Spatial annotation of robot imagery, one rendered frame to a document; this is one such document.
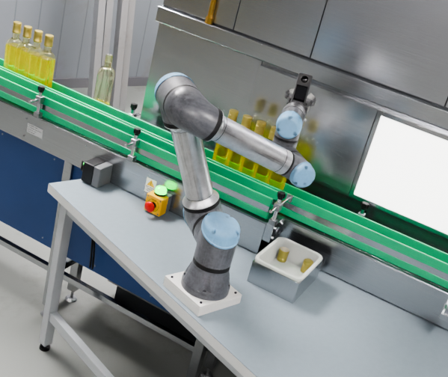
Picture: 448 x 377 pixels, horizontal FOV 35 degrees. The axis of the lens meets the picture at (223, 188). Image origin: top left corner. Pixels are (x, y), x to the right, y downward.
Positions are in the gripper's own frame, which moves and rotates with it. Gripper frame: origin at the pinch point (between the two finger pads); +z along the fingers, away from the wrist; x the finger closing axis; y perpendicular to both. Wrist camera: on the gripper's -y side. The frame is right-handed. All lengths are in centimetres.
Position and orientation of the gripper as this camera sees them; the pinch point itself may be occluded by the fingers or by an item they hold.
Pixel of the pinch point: (303, 91)
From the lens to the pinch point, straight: 246.6
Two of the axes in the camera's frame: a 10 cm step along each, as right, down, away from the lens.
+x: 9.5, 3.0, -1.0
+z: 2.1, -3.7, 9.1
